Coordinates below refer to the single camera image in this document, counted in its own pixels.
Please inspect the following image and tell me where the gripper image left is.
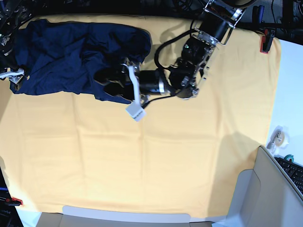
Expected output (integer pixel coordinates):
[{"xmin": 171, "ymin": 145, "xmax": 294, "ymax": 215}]
[{"xmin": 0, "ymin": 68, "xmax": 25, "ymax": 84}]

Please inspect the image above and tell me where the clear tape dispenser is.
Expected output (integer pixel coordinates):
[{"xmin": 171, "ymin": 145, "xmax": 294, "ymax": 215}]
[{"xmin": 266, "ymin": 126, "xmax": 290, "ymax": 153}]

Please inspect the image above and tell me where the red clamp top right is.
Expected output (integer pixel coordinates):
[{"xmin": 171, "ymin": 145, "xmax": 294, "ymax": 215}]
[{"xmin": 260, "ymin": 28, "xmax": 276, "ymax": 54}]

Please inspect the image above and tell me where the black keyboard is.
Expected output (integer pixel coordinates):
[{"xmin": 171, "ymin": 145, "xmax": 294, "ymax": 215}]
[{"xmin": 274, "ymin": 157, "xmax": 303, "ymax": 200}]

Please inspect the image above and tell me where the green tape roll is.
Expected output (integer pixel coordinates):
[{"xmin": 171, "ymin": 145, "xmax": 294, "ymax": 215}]
[{"xmin": 284, "ymin": 154, "xmax": 294, "ymax": 163}]

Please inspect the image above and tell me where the dark blue long-sleeve shirt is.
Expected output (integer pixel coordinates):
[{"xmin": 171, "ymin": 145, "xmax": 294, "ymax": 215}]
[{"xmin": 10, "ymin": 19, "xmax": 152, "ymax": 104}]

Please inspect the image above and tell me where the yellow table cloth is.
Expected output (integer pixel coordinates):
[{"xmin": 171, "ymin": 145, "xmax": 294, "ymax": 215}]
[{"xmin": 0, "ymin": 28, "xmax": 282, "ymax": 218}]

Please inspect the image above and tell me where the red clamp bottom left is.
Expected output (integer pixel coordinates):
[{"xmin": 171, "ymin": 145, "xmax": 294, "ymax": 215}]
[{"xmin": 4, "ymin": 198, "xmax": 23, "ymax": 206}]

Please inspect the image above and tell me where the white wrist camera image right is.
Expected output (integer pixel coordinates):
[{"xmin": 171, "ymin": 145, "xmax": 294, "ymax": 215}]
[{"xmin": 125, "ymin": 102, "xmax": 146, "ymax": 122}]

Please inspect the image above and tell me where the black cable bundle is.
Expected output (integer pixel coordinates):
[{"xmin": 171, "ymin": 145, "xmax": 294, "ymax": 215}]
[{"xmin": 139, "ymin": 0, "xmax": 214, "ymax": 17}]

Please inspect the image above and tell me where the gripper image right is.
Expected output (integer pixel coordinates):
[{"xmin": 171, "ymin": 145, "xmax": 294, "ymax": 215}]
[{"xmin": 94, "ymin": 61, "xmax": 166, "ymax": 109}]

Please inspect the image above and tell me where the cardboard box right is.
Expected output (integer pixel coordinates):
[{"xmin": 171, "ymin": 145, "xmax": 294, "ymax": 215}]
[{"xmin": 225, "ymin": 146, "xmax": 303, "ymax": 227}]

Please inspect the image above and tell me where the red clamp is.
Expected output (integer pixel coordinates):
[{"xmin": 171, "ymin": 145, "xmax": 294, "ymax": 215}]
[
  {"xmin": 4, "ymin": 198, "xmax": 23, "ymax": 206},
  {"xmin": 260, "ymin": 28, "xmax": 276, "ymax": 54}
]

